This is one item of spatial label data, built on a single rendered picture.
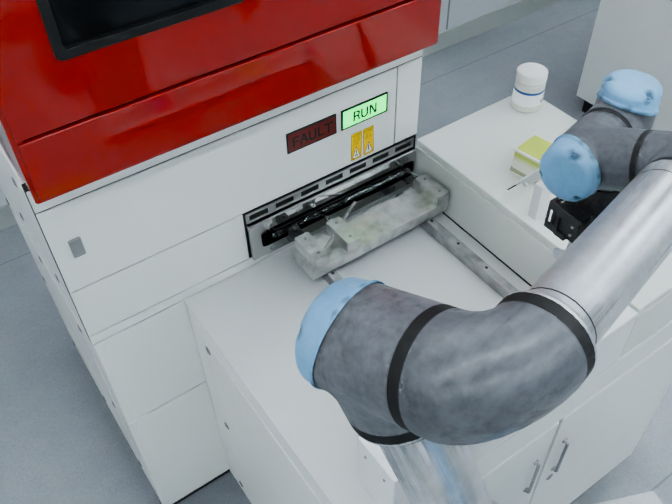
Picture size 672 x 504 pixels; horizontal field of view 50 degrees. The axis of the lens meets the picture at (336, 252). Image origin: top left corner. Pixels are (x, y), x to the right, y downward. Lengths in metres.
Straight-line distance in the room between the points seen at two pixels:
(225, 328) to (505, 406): 0.95
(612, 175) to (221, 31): 0.62
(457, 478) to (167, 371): 1.00
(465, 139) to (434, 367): 1.13
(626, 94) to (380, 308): 0.46
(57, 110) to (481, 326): 0.73
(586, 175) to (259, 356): 0.77
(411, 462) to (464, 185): 0.92
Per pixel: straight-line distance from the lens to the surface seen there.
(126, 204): 1.32
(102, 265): 1.38
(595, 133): 0.90
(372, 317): 0.63
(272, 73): 1.26
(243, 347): 1.43
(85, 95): 1.12
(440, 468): 0.77
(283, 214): 1.51
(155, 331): 1.56
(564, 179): 0.89
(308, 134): 1.44
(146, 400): 1.71
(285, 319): 1.46
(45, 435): 2.44
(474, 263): 1.54
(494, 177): 1.57
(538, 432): 1.44
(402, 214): 1.59
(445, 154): 1.62
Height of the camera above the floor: 1.96
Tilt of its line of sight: 46 degrees down
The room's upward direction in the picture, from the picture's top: 2 degrees counter-clockwise
